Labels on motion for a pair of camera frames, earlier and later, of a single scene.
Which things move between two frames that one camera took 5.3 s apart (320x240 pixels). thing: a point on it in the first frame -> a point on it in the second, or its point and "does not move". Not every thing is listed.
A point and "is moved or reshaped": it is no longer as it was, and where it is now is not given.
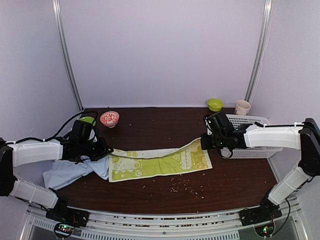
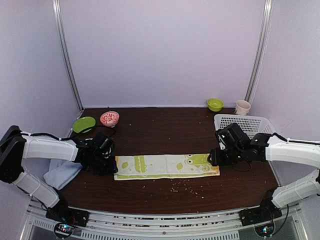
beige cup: (243, 107) does not move
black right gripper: (205, 144) -> (216, 160)
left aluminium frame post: (59, 27) does not move
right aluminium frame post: (264, 38) does not move
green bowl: (215, 104) does not move
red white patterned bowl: (109, 118) does not move
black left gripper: (103, 152) -> (111, 169)
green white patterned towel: (127, 164) is moved or reshaped
